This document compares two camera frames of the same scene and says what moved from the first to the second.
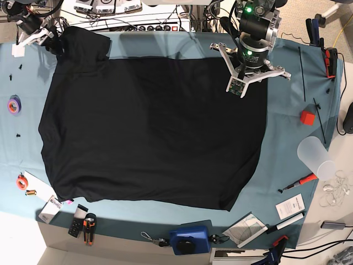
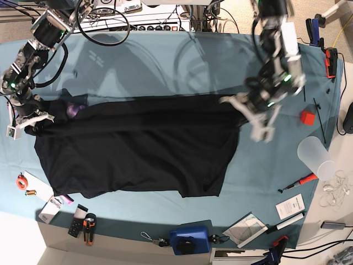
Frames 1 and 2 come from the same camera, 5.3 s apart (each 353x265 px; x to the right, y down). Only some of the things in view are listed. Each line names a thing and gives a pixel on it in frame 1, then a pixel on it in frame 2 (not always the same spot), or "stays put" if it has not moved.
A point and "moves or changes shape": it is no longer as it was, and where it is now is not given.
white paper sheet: (44, 190) stays put
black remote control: (76, 228) stays put
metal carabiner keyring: (160, 242) stays put
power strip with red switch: (140, 28) stays put
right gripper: (253, 52) → (262, 91)
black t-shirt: (159, 131) moves or changes shape
